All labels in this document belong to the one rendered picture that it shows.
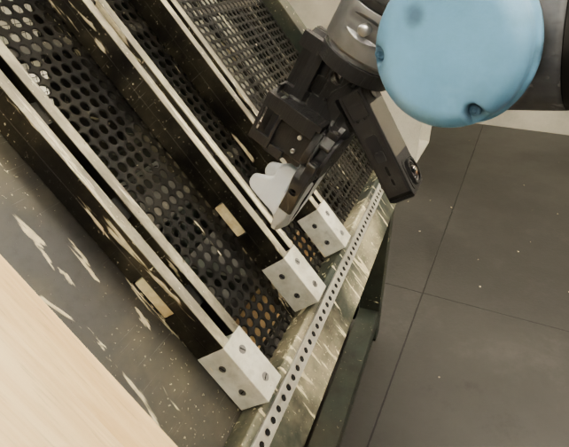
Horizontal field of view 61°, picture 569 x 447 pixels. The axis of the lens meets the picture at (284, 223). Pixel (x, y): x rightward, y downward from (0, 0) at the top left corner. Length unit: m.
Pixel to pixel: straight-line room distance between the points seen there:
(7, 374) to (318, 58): 0.53
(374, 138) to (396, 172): 0.04
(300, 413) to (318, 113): 0.64
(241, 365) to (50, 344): 0.30
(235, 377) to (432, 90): 0.69
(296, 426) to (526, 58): 0.80
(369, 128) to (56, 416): 0.53
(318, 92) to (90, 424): 0.52
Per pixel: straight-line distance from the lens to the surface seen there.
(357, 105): 0.44
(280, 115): 0.46
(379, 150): 0.44
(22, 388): 0.71
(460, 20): 0.23
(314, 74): 0.45
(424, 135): 4.79
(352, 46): 0.42
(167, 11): 1.24
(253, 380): 0.85
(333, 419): 1.81
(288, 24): 1.86
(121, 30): 1.08
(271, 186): 0.50
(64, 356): 0.74
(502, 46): 0.23
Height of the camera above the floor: 1.60
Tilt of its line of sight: 30 degrees down
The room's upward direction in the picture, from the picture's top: straight up
